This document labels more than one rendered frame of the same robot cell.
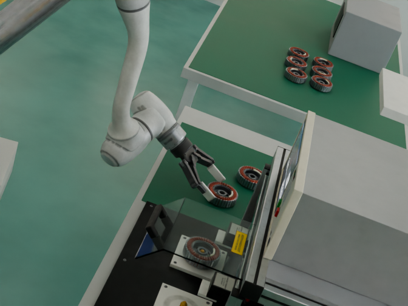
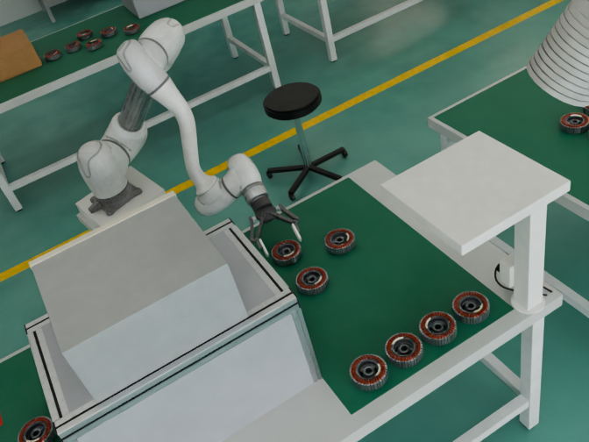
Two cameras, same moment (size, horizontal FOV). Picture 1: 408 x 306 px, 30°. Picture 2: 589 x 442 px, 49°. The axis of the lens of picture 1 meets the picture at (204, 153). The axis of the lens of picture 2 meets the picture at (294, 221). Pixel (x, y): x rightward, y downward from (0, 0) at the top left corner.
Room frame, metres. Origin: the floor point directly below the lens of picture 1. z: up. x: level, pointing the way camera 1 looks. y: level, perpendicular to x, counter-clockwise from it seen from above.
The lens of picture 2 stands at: (1.65, -1.79, 2.35)
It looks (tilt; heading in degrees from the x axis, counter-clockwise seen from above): 39 degrees down; 69
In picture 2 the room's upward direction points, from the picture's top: 16 degrees counter-clockwise
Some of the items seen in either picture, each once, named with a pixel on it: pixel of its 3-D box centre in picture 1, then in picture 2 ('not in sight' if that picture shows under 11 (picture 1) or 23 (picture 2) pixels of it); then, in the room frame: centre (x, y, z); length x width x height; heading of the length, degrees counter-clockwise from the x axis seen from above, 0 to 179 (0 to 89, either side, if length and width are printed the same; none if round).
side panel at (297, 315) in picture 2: not in sight; (284, 318); (2.03, -0.50, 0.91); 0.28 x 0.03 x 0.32; 89
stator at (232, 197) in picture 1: (221, 194); (287, 253); (2.23, -0.11, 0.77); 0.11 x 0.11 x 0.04
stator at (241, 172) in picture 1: (251, 177); (339, 241); (2.41, -0.20, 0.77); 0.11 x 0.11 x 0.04
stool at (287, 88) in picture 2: not in sight; (304, 135); (3.01, 1.23, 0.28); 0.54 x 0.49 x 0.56; 89
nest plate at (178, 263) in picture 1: (198, 259); not in sight; (1.83, -0.10, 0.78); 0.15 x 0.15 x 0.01; 89
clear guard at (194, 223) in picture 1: (210, 246); not in sight; (1.56, -0.10, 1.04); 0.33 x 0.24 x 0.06; 89
